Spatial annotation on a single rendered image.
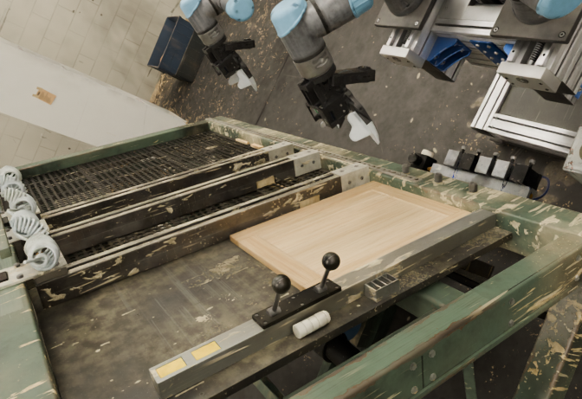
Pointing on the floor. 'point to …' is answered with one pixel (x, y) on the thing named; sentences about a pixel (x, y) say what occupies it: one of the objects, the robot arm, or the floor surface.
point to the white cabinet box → (74, 100)
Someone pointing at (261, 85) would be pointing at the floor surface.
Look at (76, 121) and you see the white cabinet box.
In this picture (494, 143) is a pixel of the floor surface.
